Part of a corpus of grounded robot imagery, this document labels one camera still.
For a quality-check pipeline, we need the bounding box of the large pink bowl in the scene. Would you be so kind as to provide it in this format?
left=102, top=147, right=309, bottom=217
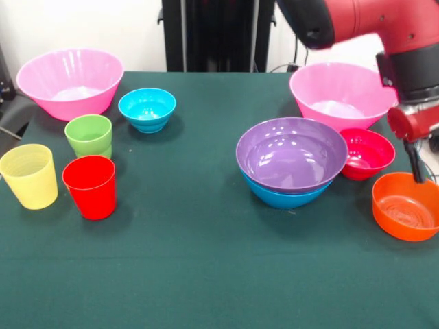
left=289, top=62, right=399, bottom=134
left=16, top=48, right=125, bottom=122

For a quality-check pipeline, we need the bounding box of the red cup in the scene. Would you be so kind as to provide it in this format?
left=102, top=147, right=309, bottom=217
left=61, top=154, right=117, bottom=221

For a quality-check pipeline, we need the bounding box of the purple bowl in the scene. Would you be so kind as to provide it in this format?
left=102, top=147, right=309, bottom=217
left=235, top=117, right=348, bottom=195

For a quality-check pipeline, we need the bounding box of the dark green tablecloth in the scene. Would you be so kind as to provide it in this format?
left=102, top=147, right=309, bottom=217
left=0, top=71, right=439, bottom=329

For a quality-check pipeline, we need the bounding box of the dark grey chair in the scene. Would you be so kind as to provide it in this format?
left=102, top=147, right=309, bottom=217
left=0, top=44, right=37, bottom=145

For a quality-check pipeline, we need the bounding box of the small blue bowl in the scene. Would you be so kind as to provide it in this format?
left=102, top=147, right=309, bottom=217
left=117, top=87, right=177, bottom=134

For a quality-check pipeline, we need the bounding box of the black hanging cable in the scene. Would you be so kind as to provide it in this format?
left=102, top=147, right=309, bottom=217
left=287, top=37, right=310, bottom=68

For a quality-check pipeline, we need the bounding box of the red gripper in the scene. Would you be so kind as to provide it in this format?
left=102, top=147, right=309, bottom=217
left=387, top=105, right=439, bottom=184

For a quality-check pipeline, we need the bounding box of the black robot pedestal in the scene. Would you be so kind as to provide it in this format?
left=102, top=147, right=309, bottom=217
left=157, top=0, right=278, bottom=73

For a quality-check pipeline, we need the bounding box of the green cup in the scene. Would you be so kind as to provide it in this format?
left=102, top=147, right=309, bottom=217
left=64, top=114, right=113, bottom=160

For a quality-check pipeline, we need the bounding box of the crimson bowl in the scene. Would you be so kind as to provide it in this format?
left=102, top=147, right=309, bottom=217
left=339, top=127, right=396, bottom=181

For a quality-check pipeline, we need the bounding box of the orange bowl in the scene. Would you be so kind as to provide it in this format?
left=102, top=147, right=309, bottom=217
left=371, top=171, right=439, bottom=243

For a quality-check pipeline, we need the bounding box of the yellow cup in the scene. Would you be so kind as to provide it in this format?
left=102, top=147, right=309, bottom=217
left=0, top=143, right=59, bottom=210

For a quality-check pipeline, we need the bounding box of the black rounded floor base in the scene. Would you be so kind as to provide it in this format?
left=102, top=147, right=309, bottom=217
left=420, top=129, right=439, bottom=154

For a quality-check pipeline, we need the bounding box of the large blue bowl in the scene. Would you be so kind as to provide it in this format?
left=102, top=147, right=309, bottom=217
left=241, top=171, right=335, bottom=210

